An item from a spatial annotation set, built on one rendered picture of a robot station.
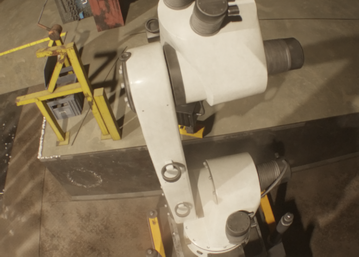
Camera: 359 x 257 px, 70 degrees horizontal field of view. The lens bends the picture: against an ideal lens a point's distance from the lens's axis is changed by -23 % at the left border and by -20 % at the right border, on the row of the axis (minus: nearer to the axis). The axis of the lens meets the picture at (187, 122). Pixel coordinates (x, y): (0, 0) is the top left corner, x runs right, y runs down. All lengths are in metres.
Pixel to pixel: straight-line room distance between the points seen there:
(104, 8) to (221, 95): 2.41
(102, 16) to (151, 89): 2.43
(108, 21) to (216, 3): 2.61
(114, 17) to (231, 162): 2.16
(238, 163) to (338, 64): 1.68
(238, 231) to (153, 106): 0.79
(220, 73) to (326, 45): 2.28
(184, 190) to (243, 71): 0.59
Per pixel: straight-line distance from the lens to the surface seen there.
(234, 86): 0.90
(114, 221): 2.74
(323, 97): 2.50
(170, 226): 2.26
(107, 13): 3.22
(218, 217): 1.51
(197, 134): 2.11
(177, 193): 1.29
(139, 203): 2.75
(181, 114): 1.82
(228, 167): 1.49
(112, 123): 2.08
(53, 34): 2.51
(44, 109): 2.15
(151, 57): 0.88
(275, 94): 2.41
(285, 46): 1.01
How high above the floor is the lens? 2.46
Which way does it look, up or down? 52 degrees down
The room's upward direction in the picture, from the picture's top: 9 degrees counter-clockwise
